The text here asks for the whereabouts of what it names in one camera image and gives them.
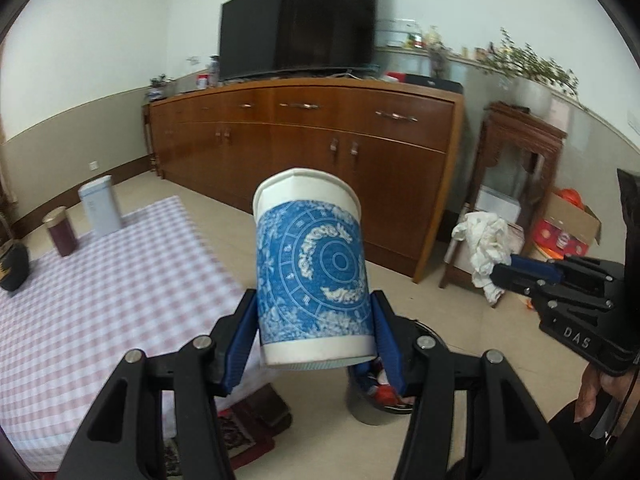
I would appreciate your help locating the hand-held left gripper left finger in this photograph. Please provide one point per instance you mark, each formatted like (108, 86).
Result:
(240, 340)

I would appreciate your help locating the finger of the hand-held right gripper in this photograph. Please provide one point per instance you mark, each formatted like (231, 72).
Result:
(585, 280)
(535, 270)

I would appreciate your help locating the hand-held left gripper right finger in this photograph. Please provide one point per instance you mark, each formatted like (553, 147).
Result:
(392, 355)

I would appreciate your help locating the white tissue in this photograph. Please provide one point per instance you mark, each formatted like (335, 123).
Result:
(482, 240)

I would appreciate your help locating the black plastic bucket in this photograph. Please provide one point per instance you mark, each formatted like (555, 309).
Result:
(365, 410)

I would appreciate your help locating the blue patterned paper cup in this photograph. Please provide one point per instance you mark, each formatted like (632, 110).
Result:
(310, 270)

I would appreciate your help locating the person's right hand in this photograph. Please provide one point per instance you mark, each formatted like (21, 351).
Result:
(590, 392)

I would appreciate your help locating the open cardboard box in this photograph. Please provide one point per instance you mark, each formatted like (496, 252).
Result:
(570, 220)

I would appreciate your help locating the red patterned rug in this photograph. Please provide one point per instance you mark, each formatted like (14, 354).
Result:
(240, 435)

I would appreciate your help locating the person's dark clothing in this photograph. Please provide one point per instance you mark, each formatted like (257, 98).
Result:
(595, 450)

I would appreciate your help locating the checked tablecloth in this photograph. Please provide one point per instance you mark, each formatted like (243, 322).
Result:
(115, 310)

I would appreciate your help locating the carved wooden side stand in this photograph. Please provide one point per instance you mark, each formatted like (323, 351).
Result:
(530, 135)

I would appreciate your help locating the brown wooden sideboard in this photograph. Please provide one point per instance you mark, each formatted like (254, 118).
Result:
(300, 160)

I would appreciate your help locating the white tin box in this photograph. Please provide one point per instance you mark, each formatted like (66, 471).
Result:
(101, 207)

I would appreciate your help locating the dark red canister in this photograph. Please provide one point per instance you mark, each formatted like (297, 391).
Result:
(61, 235)

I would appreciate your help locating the leafy green plant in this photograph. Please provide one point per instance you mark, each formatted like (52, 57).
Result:
(530, 62)

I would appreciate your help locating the black box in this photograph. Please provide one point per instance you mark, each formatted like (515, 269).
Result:
(432, 82)

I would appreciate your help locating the dark wooden plant stand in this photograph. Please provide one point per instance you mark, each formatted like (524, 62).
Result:
(147, 135)

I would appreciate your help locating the glass vase with dried flowers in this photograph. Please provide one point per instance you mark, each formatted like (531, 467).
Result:
(438, 60)

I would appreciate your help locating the black iron kettle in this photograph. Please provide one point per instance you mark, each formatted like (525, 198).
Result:
(12, 267)

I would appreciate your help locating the white jar with red label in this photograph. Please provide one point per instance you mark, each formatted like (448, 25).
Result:
(202, 81)

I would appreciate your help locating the small potted plant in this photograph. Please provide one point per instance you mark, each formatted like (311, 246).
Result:
(161, 85)

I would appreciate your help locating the white power strip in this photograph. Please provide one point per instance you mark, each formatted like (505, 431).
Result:
(400, 22)

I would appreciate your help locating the black flat television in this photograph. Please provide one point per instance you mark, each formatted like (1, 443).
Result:
(300, 20)

